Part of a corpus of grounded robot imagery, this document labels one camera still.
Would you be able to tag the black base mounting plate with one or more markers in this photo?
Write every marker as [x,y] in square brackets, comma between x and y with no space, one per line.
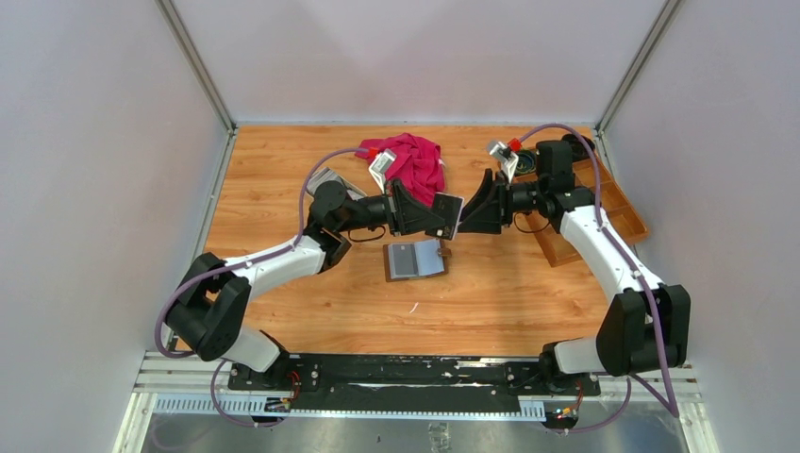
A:
[396,383]

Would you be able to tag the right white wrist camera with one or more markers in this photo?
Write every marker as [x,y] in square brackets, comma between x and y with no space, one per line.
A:
[507,158]

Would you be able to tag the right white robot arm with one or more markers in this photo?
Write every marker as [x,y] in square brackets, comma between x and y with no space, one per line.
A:
[646,327]

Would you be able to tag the aluminium frame rail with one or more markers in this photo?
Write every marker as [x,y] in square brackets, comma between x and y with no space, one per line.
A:
[192,386]

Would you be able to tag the crumpled pink cloth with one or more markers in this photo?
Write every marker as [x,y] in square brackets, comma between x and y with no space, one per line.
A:
[418,164]

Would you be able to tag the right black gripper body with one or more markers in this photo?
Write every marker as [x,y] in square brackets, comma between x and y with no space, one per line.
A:
[507,192]

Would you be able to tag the brown leather card holder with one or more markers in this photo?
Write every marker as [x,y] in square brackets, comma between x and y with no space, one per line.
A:
[432,259]

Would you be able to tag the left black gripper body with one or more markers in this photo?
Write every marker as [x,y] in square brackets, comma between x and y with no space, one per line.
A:
[391,215]

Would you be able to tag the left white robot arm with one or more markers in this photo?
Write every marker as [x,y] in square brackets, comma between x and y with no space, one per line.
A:
[208,308]

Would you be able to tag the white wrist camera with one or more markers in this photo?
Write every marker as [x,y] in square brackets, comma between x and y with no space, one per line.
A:
[507,158]
[380,166]

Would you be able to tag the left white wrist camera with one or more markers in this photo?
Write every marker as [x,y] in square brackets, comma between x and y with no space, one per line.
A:
[380,166]

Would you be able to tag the beige card tray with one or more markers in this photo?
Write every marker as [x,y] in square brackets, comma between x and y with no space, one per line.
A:
[326,174]

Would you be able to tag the black credit card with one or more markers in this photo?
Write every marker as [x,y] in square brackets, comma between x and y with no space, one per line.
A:
[447,208]
[402,261]

